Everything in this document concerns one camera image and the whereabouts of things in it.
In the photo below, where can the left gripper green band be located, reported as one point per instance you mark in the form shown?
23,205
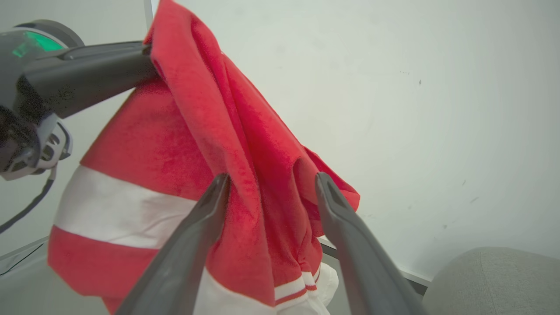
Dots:
17,48

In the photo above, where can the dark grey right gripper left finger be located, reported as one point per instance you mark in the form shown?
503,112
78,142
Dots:
183,253

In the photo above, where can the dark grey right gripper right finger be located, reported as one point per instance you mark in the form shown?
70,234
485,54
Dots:
358,258

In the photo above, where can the red white striped garment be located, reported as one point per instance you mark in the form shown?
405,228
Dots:
183,144

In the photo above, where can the grey fabric sofa seat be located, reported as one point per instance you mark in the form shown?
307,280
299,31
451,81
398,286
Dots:
494,284

